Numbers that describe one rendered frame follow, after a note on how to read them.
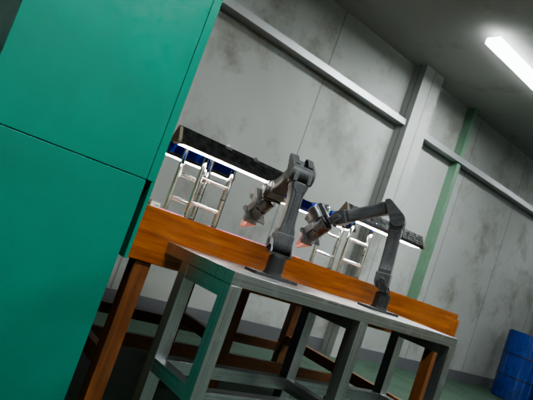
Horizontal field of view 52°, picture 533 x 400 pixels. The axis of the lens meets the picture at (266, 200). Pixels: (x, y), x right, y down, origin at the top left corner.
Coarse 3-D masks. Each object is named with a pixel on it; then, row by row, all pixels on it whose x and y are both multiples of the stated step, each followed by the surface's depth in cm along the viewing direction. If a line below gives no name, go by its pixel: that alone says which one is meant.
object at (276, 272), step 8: (272, 256) 185; (280, 256) 186; (272, 264) 185; (280, 264) 185; (256, 272) 179; (264, 272) 185; (272, 272) 184; (280, 272) 185; (280, 280) 185; (288, 280) 188
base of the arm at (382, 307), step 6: (378, 294) 222; (384, 294) 221; (378, 300) 221; (384, 300) 220; (366, 306) 215; (372, 306) 219; (378, 306) 220; (384, 306) 220; (384, 312) 220; (390, 312) 228
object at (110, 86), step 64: (0, 0) 243; (64, 0) 156; (128, 0) 166; (192, 0) 177; (0, 64) 149; (64, 64) 158; (128, 64) 168; (192, 64) 180; (64, 128) 160; (128, 128) 171
